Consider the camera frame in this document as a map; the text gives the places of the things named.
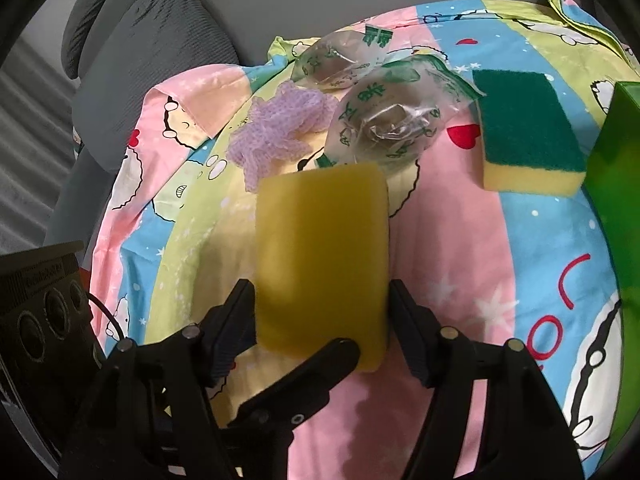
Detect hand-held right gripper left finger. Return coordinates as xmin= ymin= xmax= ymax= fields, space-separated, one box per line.
xmin=57 ymin=279 xmax=362 ymax=480

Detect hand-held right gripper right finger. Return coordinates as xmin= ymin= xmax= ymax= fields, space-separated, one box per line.
xmin=389 ymin=279 xmax=587 ymax=480

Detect yellow green scouring sponge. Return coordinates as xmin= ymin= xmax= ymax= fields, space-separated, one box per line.
xmin=254 ymin=161 xmax=392 ymax=374
xmin=471 ymin=69 xmax=589 ymax=197

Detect purple mesh scrubber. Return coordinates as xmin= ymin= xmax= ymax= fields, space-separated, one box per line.
xmin=229 ymin=81 xmax=342 ymax=194

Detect bagged steel scrubber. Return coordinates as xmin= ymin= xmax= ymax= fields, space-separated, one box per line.
xmin=289 ymin=24 xmax=392 ymax=92
xmin=324 ymin=57 xmax=482 ymax=172

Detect green cardboard box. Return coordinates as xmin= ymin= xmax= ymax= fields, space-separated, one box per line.
xmin=584 ymin=80 xmax=640 ymax=461

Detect cartoon printed blanket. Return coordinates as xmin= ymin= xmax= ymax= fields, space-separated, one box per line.
xmin=94 ymin=0 xmax=640 ymax=480

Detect grey pleated curtain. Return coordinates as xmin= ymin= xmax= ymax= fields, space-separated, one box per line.
xmin=0 ymin=42 xmax=78 ymax=256

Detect grey sofa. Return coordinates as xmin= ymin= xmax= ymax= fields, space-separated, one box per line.
xmin=50 ymin=0 xmax=566 ymax=281

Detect black cable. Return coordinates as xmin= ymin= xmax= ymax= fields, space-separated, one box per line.
xmin=87 ymin=291 xmax=127 ymax=353

